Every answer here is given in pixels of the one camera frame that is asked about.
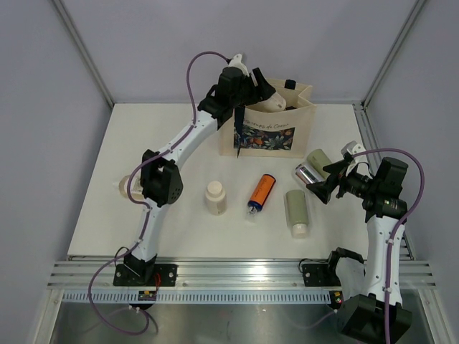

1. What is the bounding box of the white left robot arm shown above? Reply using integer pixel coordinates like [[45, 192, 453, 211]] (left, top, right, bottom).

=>
[[123, 66, 276, 286]]

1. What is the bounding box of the orange blue spray bottle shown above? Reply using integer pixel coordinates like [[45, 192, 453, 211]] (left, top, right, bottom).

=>
[[246, 174, 276, 222]]

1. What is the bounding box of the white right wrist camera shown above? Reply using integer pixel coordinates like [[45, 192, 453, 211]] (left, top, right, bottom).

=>
[[341, 140, 366, 163]]

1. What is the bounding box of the right aluminium frame post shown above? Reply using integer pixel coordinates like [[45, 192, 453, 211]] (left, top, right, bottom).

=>
[[361, 0, 429, 110]]

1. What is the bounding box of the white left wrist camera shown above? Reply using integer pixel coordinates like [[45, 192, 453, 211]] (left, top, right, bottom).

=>
[[228, 53, 250, 76]]

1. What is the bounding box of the left aluminium frame post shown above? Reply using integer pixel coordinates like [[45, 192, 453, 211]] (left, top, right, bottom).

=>
[[49, 0, 115, 110]]

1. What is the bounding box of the beige canvas tote bag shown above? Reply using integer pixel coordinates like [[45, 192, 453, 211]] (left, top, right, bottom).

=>
[[219, 79, 316, 158]]

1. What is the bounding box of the small sage green bottle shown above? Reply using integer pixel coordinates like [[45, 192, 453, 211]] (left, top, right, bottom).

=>
[[306, 149, 332, 179]]

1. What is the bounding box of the slotted white cable duct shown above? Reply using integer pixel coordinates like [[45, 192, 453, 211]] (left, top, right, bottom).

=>
[[62, 289, 336, 305]]

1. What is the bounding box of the aluminium frame post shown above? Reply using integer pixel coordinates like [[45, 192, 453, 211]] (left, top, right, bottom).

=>
[[361, 0, 429, 110], [49, 0, 115, 110]]

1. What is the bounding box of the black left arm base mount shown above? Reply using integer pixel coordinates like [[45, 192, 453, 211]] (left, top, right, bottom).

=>
[[113, 263, 178, 287]]

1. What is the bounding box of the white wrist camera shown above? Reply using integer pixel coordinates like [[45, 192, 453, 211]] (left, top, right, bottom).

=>
[[228, 53, 250, 76], [341, 140, 366, 163]]

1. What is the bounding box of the white cream bottle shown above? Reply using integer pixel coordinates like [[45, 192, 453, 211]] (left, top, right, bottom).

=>
[[256, 92, 286, 113]]

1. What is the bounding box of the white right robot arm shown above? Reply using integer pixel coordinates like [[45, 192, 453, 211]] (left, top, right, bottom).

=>
[[307, 153, 412, 343]]

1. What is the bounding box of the shiny silver bottle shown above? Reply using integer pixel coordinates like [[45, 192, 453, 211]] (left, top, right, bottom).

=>
[[293, 161, 323, 189]]

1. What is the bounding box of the sage green bottle white cap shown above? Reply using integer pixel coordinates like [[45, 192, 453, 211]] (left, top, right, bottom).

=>
[[284, 189, 309, 239]]

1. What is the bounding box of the cream bottle with round cap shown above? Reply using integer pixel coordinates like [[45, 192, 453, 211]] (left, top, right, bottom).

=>
[[205, 181, 227, 215]]

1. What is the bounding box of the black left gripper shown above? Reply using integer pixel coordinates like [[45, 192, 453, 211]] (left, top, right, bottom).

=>
[[229, 67, 274, 107]]

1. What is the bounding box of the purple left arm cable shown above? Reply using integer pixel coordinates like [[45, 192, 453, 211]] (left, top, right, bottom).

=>
[[87, 52, 234, 338]]

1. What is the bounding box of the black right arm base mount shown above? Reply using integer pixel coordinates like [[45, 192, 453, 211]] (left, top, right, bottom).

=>
[[298, 259, 341, 287]]

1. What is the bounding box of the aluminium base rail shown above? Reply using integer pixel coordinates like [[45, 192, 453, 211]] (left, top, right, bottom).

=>
[[47, 259, 437, 290]]

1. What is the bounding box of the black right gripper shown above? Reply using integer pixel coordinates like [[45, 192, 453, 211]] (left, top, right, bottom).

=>
[[306, 158, 379, 204]]

